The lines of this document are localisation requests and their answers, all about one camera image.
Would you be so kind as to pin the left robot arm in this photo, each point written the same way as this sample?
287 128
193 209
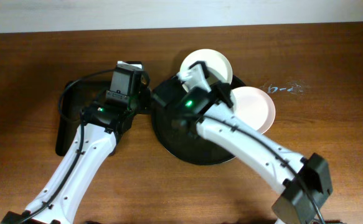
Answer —
99 132

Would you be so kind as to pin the white plate with ketchup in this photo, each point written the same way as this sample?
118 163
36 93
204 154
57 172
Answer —
219 67

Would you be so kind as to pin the pink plate with ketchup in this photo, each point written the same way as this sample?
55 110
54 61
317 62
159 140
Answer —
254 107

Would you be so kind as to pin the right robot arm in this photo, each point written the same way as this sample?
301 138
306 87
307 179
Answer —
303 184

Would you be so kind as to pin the rectangular black tray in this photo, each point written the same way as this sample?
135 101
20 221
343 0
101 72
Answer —
76 98

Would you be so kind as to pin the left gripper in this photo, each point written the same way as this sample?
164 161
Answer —
143 98

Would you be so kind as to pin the round black tray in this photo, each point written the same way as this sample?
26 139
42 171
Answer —
175 140

